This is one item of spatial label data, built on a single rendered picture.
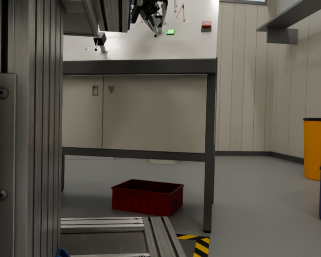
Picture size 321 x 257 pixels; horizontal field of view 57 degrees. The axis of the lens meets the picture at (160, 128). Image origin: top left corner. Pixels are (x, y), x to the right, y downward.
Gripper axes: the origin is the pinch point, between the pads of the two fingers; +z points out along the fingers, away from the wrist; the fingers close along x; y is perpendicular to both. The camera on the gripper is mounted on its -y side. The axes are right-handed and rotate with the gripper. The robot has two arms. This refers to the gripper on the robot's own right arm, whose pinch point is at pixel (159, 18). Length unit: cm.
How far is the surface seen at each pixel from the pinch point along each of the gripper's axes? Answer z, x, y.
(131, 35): 8.6, 16.2, -1.7
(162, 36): 9.5, -1.9, -3.9
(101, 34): 6.0, 26.7, -20.2
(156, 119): 47, -3, -32
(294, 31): 42, -134, 312
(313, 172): 156, -128, 110
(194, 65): 20.7, -21.9, -25.1
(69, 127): 53, 46, -34
